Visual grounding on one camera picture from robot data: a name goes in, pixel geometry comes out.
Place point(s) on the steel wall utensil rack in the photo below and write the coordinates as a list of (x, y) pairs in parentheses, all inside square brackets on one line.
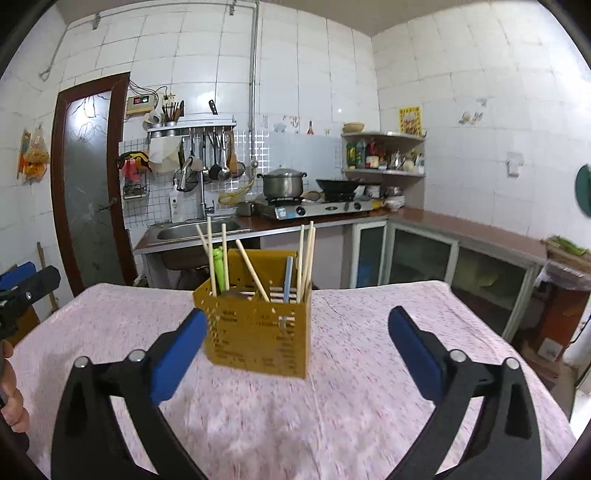
[(191, 128)]

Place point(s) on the green round object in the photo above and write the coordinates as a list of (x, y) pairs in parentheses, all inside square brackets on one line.
[(584, 189)]

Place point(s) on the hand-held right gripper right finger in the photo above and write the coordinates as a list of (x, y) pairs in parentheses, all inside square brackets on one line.
[(415, 355)]

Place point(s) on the steel cooking pot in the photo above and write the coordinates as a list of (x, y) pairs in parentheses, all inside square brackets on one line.
[(282, 183)]

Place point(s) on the stainless steel sink counter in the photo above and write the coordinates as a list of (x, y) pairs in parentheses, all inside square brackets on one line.
[(194, 235)]

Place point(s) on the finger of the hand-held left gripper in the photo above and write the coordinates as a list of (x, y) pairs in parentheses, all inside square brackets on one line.
[(18, 274), (27, 297)]

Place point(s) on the black ladle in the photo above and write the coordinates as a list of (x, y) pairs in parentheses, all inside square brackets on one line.
[(215, 171)]

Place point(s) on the green vegetables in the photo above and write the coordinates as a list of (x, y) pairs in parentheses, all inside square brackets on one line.
[(568, 245)]

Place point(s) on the grey wall pipe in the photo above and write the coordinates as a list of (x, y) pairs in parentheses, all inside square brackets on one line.
[(253, 92)]

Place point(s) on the person's left hand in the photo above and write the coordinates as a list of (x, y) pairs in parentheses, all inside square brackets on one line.
[(11, 397)]

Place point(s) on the yellow wall poster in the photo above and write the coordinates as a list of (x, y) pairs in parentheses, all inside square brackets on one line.
[(410, 121)]

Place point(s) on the beige bowl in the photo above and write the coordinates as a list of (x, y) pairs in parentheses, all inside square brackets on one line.
[(353, 128)]

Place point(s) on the steel faucet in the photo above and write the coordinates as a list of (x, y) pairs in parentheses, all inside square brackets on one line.
[(203, 198)]

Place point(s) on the brown frame glass door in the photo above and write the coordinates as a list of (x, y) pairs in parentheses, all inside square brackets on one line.
[(87, 184)]

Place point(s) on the glass door kitchen cabinet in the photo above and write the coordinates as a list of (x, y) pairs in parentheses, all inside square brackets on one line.
[(443, 263)]

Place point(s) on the steel gas stove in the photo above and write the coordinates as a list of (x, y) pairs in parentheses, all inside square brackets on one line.
[(318, 207)]

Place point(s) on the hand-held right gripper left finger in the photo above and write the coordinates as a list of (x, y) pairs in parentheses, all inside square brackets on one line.
[(180, 355)]

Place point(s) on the white plastic bottle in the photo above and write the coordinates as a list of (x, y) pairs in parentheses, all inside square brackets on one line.
[(175, 208)]

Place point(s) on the steel ladle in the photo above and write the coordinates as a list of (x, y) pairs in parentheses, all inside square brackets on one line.
[(225, 171)]

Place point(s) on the wooden chopstick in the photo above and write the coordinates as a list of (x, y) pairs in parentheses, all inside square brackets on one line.
[(204, 251), (313, 240), (251, 270), (301, 258), (309, 244), (209, 230), (225, 240)]

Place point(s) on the beige controller box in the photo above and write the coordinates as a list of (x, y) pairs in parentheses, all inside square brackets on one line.
[(141, 104)]

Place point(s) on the black wok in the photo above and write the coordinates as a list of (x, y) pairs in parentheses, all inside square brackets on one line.
[(339, 185)]

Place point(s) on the white corner shelf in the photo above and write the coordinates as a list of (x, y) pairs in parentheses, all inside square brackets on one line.
[(383, 171)]

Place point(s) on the wooden spatula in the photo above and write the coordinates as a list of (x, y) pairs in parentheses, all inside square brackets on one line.
[(234, 161)]

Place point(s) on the yellow slotted utensil holder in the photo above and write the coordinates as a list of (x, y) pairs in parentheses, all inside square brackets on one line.
[(258, 332)]

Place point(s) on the pink floral tablecloth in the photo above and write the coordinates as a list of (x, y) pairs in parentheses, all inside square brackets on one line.
[(323, 415)]

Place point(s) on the plastic bag of oranges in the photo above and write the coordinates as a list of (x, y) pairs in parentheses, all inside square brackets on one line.
[(34, 157)]

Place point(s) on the metal spoon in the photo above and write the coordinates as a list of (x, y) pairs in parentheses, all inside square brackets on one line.
[(235, 291)]

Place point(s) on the white wall socket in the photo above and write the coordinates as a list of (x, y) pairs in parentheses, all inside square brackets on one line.
[(515, 165)]

